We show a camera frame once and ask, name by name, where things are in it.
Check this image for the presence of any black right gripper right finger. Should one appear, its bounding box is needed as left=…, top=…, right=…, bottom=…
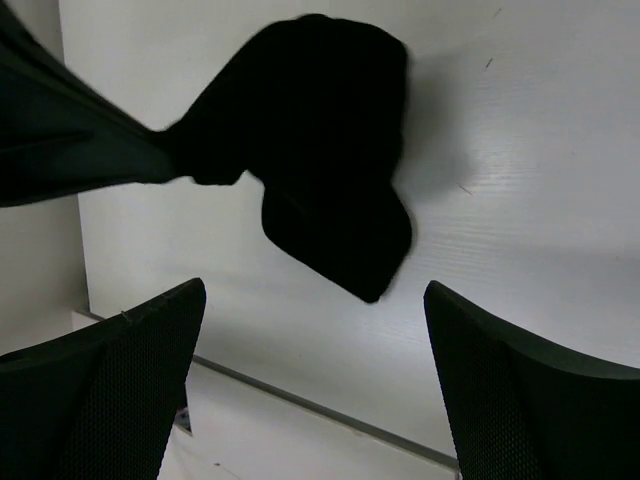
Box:
left=424, top=281, right=639, bottom=479

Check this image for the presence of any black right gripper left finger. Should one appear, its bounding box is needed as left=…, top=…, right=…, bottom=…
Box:
left=1, top=278, right=206, bottom=479

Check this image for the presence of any black skirt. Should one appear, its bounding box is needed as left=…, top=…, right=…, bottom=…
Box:
left=1, top=6, right=413, bottom=304

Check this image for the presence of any aluminium table edge rail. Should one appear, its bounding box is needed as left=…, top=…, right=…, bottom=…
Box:
left=72, top=309, right=461, bottom=464

